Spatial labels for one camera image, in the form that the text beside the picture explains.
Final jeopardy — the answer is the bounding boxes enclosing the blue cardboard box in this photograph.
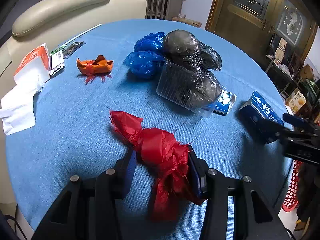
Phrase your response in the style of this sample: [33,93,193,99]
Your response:
[238,90,286,145]

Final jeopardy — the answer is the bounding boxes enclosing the red plastic bag bundle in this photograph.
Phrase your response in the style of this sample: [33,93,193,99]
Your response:
[110,111,203,222]

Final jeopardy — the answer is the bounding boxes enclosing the black plastic bag bundle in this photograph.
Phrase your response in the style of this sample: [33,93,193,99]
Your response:
[162,29,223,111]

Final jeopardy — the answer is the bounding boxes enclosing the red plastic mesh basket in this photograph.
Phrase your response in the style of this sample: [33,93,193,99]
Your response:
[282,160,302,212]

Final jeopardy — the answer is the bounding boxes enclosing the blue foil snack wrapper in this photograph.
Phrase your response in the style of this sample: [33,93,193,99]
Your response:
[203,90,236,115]

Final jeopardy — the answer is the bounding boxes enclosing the clear plastic tray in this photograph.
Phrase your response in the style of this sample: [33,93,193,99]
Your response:
[156,61,225,117]

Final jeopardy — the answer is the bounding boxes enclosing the brown wooden door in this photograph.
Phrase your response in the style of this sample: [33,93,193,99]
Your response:
[206,0,318,67]

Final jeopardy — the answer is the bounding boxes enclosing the white tissue paper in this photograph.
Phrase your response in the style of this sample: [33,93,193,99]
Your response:
[1,81,44,135]

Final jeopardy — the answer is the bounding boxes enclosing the blue tablecloth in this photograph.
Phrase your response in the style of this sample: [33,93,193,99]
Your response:
[5,18,294,240]

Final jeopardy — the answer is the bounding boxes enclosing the orange plastic bag bundle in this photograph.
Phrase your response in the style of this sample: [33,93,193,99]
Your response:
[76,55,113,84]

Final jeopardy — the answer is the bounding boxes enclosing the orange white tissue pack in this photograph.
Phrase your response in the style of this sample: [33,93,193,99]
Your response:
[14,43,50,85]

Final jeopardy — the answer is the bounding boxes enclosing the white barcode card box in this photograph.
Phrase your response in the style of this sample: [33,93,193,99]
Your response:
[49,50,65,76]

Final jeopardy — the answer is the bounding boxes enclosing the blue plastic bag bundle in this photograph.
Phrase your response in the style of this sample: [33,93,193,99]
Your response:
[123,32,166,79]

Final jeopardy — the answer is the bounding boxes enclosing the dark snack packet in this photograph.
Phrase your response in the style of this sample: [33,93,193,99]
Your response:
[62,41,85,59]

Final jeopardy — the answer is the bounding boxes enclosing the green wrapper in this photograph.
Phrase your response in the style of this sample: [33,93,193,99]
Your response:
[50,45,66,55]

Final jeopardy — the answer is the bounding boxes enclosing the wooden radiator cabinet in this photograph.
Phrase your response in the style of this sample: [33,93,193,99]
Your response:
[145,0,185,21]

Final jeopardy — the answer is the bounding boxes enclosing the beige leather sofa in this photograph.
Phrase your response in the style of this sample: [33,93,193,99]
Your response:
[0,0,148,205]

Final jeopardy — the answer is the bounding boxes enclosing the cardboard box by wall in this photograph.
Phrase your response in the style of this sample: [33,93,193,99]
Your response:
[172,17,202,28]

